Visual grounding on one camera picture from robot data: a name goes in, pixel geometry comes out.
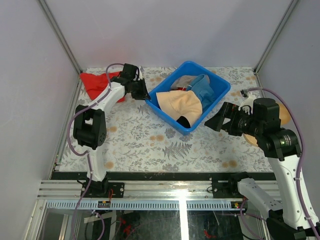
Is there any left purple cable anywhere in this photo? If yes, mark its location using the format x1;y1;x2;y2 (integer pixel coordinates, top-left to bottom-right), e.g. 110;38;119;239
66;63;126;240

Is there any wooden hat stand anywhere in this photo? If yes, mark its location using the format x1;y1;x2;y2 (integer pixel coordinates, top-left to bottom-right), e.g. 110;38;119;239
243;102;292;147

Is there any right aluminium frame post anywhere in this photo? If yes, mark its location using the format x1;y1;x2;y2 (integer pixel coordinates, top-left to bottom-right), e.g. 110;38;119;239
253;0;300;75

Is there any red cloth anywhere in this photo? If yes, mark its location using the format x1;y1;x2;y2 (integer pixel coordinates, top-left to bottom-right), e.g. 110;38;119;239
79;71;126;104

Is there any beige bucket hat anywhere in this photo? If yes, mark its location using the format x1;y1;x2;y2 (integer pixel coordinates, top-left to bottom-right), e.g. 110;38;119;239
156;90;203;129

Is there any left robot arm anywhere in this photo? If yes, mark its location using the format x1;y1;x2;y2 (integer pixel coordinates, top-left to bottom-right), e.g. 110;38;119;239
68;63;150;199

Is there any purple cable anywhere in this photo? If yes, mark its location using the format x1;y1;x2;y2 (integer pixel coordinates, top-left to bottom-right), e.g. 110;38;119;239
66;63;126;240
239;87;320;240

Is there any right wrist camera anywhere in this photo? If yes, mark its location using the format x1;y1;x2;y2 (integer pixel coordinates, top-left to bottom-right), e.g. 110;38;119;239
238;90;256;115

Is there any left aluminium frame post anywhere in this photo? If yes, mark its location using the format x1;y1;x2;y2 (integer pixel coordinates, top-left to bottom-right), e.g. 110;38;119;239
36;0;83;75

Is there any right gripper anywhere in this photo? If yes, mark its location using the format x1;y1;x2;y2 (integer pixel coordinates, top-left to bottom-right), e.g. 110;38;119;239
204;101;263;137

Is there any blue bucket hat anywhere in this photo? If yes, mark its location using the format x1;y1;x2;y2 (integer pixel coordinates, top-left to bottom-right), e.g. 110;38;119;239
186;74;216;112

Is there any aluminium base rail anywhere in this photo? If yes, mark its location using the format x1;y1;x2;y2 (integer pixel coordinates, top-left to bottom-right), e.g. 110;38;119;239
37;179;282;201

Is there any blue plastic bin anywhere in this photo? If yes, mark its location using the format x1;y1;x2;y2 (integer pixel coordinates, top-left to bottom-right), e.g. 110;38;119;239
146;61;231;135

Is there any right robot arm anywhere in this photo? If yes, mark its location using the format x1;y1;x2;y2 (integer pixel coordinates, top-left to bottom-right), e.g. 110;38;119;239
204;98;320;240

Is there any grey hat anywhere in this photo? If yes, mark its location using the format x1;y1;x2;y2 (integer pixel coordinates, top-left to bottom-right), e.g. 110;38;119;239
170;75;197;90

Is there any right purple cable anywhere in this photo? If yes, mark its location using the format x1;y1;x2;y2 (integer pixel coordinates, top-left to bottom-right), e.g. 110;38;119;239
239;87;320;240

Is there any aluminium frame post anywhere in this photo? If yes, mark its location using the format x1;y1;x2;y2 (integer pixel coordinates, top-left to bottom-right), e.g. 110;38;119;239
36;0;83;75
253;0;300;75

